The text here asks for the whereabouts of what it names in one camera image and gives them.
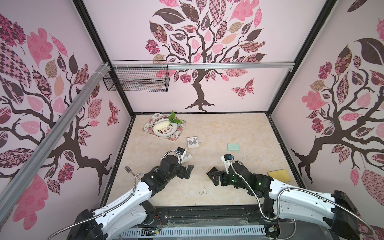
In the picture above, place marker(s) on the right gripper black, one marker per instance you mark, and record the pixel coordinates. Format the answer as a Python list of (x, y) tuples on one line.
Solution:
[(220, 177)]

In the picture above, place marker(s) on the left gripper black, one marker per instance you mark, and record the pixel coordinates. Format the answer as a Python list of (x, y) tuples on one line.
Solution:
[(183, 169)]

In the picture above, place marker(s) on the white gift box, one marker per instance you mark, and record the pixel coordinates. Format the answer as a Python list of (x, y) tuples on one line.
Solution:
[(193, 142), (186, 156)]

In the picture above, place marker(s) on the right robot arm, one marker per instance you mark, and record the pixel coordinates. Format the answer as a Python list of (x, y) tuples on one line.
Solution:
[(335, 211)]

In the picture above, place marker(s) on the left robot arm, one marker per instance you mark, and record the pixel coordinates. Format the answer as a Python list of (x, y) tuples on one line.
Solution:
[(131, 209)]

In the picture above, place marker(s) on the floral round plate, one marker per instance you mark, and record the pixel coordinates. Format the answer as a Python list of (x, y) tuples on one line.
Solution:
[(163, 128)]

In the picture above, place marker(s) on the green leaf sprig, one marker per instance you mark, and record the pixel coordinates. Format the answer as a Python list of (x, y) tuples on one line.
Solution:
[(172, 118)]

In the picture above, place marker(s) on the silver fork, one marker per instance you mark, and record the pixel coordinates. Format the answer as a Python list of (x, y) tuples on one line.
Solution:
[(137, 177)]

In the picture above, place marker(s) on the yellow sponge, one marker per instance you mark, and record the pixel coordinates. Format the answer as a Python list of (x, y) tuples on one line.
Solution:
[(280, 175)]

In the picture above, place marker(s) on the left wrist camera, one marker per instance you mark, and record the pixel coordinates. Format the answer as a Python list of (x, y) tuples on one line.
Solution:
[(180, 150)]

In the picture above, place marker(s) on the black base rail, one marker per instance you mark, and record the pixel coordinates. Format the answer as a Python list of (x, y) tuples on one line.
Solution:
[(193, 214)]

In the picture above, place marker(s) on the white cable duct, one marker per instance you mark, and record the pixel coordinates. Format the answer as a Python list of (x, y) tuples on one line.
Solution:
[(189, 232)]

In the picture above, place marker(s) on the black wire basket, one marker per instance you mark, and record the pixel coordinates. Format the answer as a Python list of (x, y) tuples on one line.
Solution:
[(138, 76)]

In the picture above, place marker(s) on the aluminium rail back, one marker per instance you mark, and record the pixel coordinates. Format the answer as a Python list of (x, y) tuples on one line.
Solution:
[(206, 66)]

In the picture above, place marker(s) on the aluminium rail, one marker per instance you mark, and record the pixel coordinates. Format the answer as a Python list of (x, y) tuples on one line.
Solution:
[(25, 175), (206, 66)]

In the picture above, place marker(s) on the aluminium rail left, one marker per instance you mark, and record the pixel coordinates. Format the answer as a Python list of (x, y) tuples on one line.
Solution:
[(25, 175)]

